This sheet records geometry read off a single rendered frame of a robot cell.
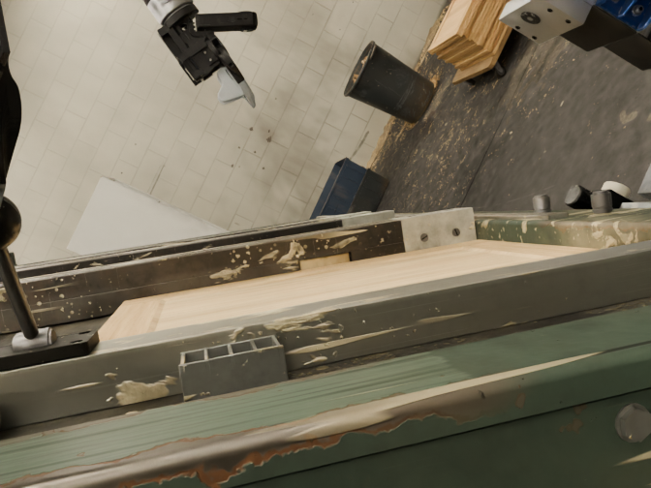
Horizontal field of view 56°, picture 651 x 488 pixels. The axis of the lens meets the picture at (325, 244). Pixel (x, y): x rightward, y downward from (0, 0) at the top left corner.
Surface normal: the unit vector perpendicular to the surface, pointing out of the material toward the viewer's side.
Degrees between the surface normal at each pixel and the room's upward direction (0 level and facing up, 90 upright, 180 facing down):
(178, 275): 90
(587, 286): 90
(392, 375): 55
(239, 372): 89
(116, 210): 90
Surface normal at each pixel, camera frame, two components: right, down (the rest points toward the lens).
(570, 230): -0.97, 0.16
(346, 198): 0.22, 0.01
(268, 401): -0.15, -0.99
